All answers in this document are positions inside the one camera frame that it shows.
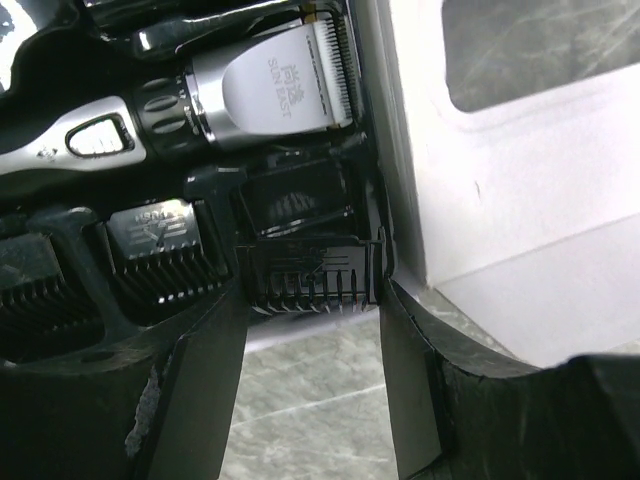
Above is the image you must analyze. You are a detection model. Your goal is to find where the white hair clipper kit box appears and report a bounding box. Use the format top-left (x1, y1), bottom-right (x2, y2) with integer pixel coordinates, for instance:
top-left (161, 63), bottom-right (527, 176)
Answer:
top-left (1, 1), bottom-right (639, 367)

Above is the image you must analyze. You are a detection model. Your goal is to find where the black silver hair clipper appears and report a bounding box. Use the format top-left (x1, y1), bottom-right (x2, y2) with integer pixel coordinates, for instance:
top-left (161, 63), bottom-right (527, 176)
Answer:
top-left (1, 12), bottom-right (353, 176)

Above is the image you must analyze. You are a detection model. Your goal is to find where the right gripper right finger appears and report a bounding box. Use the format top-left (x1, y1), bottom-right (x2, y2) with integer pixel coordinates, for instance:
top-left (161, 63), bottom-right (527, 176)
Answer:
top-left (380, 280), bottom-right (639, 479)

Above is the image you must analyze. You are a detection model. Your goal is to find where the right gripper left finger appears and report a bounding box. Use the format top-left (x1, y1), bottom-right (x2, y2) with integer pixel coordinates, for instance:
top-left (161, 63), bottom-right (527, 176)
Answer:
top-left (1, 279), bottom-right (250, 479)

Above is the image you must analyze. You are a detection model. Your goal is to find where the black comb attachment in tray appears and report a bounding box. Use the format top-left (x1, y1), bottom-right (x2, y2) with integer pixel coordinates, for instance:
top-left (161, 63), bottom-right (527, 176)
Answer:
top-left (1, 233), bottom-right (104, 350)

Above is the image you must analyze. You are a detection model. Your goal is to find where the black comb attachment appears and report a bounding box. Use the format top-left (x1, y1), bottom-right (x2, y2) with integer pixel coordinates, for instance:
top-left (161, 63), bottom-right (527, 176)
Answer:
top-left (99, 199), bottom-right (229, 308)
top-left (236, 228), bottom-right (388, 315)
top-left (1, 233), bottom-right (104, 350)

